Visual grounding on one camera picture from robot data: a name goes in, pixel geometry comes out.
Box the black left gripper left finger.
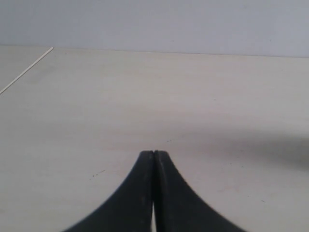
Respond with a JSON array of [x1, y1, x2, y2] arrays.
[[66, 151, 154, 232]]

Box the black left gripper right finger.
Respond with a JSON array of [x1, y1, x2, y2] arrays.
[[153, 150, 244, 232]]

